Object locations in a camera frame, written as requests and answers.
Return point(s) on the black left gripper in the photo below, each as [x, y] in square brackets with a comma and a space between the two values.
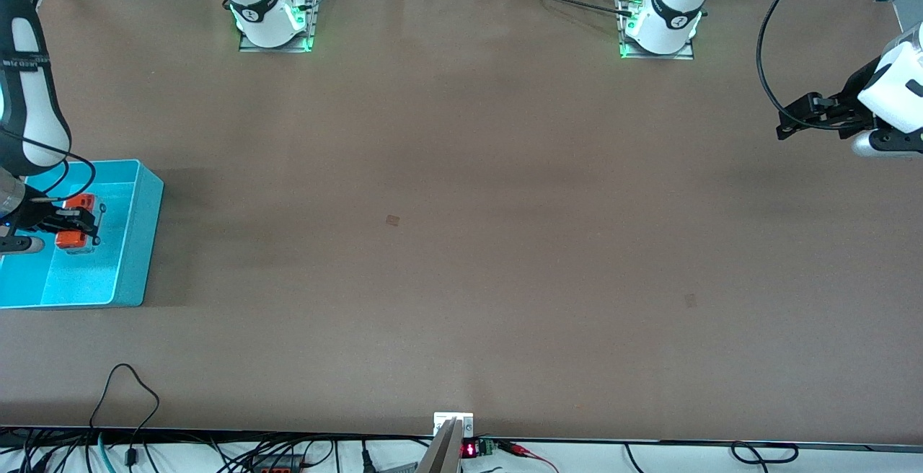
[851, 100]

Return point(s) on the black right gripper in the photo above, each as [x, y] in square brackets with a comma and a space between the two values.
[30, 215]

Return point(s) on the orange toy bus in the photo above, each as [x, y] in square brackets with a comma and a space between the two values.
[81, 200]

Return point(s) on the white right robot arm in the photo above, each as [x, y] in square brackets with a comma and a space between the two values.
[29, 98]

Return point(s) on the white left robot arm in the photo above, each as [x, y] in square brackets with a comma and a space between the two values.
[667, 19]

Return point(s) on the blue plastic box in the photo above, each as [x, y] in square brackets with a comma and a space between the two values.
[94, 278]

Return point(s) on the power strip with red switches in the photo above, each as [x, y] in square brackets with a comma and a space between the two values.
[277, 469]

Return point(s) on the white mounting plate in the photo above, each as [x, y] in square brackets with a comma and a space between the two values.
[443, 417]

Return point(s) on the circuit board with red display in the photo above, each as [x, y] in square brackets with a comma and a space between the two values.
[469, 450]

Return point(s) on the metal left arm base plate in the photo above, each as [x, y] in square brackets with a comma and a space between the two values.
[660, 56]

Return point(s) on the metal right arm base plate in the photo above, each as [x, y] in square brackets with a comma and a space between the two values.
[314, 19]

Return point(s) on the grey metal camera bar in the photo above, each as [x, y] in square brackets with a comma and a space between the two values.
[440, 455]

